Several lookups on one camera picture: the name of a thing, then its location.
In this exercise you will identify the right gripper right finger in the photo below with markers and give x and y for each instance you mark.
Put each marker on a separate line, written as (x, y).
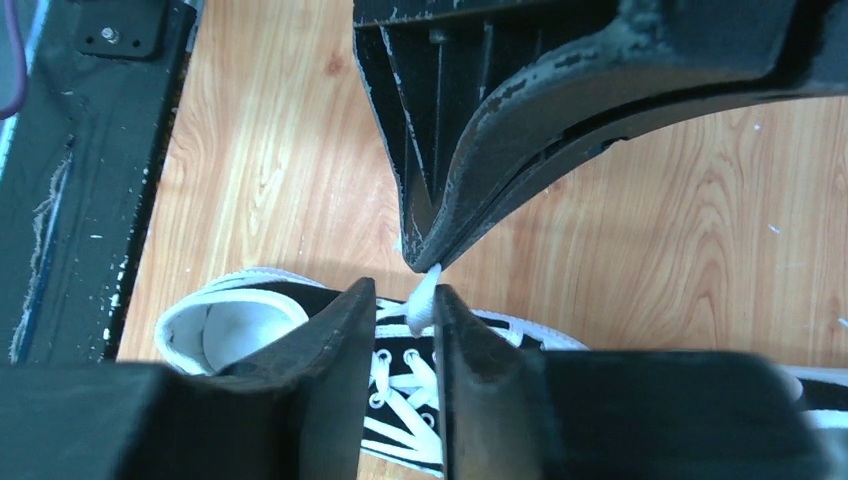
(526, 413)

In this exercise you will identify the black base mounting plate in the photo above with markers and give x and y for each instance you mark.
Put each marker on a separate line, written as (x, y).
(80, 164)

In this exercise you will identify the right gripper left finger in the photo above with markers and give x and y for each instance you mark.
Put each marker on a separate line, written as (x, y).
(267, 381)

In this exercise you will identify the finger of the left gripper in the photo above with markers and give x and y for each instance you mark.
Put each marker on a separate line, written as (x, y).
(424, 119)

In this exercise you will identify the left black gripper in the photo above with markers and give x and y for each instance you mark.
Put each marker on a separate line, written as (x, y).
(564, 80)

